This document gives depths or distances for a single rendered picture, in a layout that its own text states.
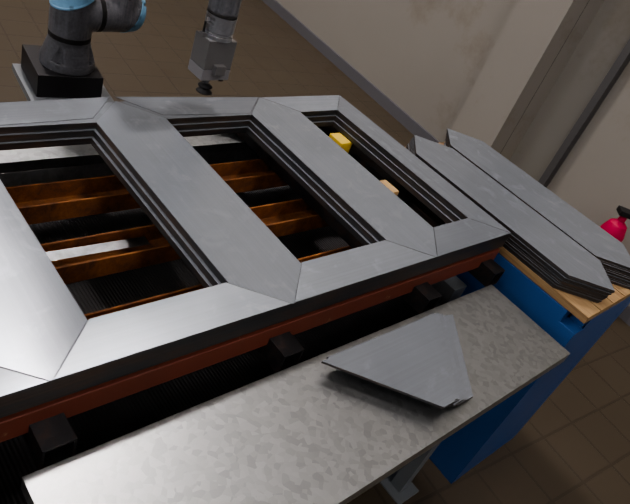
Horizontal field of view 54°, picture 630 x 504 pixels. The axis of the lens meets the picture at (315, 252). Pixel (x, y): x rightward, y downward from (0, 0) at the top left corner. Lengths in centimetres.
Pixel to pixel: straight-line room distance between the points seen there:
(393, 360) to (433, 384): 9
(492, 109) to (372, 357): 261
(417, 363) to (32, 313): 72
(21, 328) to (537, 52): 301
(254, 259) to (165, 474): 44
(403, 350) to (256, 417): 35
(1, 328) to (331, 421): 56
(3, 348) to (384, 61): 398
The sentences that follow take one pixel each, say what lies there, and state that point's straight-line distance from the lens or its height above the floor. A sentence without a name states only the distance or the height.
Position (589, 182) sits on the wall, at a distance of 365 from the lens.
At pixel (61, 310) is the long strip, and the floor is 86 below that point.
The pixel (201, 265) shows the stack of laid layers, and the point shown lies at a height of 84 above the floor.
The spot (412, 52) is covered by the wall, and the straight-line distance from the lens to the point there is 447.
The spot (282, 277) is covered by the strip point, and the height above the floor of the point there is 86.
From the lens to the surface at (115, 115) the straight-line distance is 156.
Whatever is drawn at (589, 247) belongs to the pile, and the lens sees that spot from 194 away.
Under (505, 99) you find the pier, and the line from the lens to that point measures 363.
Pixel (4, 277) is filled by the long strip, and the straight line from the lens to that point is 108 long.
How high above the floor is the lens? 160
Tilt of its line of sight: 35 degrees down
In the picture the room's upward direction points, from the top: 23 degrees clockwise
